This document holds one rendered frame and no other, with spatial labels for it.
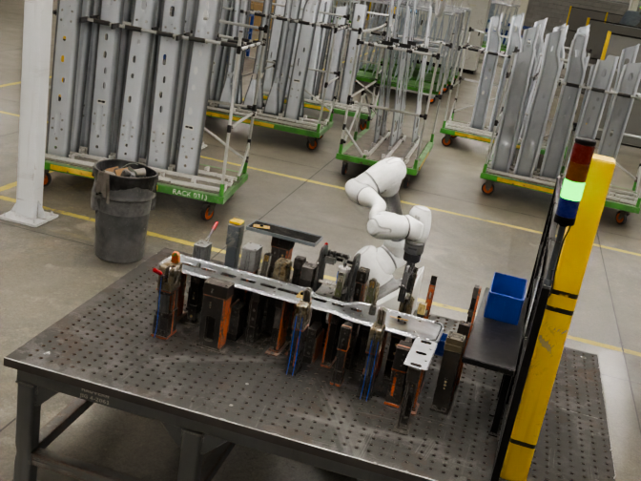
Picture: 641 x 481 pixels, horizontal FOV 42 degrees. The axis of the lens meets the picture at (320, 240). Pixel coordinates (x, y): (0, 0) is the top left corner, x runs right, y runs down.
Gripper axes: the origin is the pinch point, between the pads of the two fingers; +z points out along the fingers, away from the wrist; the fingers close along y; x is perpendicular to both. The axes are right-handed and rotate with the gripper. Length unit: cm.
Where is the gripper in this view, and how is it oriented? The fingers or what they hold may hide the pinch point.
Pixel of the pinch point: (403, 294)
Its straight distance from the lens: 376.6
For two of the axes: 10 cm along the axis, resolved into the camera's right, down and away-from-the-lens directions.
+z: -1.6, 9.3, 3.3
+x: 9.4, 2.4, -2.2
